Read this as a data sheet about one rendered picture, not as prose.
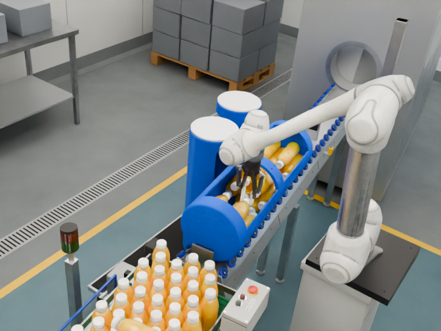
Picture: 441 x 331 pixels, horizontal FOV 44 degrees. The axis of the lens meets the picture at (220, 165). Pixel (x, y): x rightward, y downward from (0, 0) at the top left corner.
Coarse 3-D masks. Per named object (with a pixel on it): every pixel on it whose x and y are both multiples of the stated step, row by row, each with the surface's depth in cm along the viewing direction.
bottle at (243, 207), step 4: (244, 200) 239; (236, 204) 235; (240, 204) 234; (244, 204) 235; (248, 204) 238; (236, 208) 232; (240, 208) 232; (244, 208) 233; (248, 208) 235; (240, 212) 231; (244, 212) 232; (248, 212) 235; (244, 216) 232
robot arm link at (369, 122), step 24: (360, 96) 172; (384, 96) 170; (360, 120) 164; (384, 120) 165; (360, 144) 169; (384, 144) 173; (360, 168) 179; (360, 192) 185; (360, 216) 192; (336, 240) 199; (360, 240) 197; (336, 264) 198; (360, 264) 200
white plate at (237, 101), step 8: (224, 96) 347; (232, 96) 348; (240, 96) 349; (248, 96) 350; (256, 96) 351; (224, 104) 337; (232, 104) 338; (240, 104) 339; (248, 104) 340; (256, 104) 341
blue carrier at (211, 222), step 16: (304, 144) 287; (304, 160) 278; (224, 176) 242; (272, 176) 248; (288, 176) 260; (208, 192) 230; (192, 208) 224; (208, 208) 220; (224, 208) 219; (192, 224) 228; (208, 224) 224; (224, 224) 220; (240, 224) 220; (256, 224) 233; (192, 240) 233; (208, 240) 228; (224, 240) 224; (240, 240) 220; (224, 256) 228
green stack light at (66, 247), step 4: (60, 240) 199; (76, 240) 199; (64, 244) 198; (68, 244) 197; (72, 244) 198; (76, 244) 200; (64, 248) 199; (68, 248) 198; (72, 248) 199; (76, 248) 200; (64, 252) 200; (68, 252) 200; (72, 252) 200
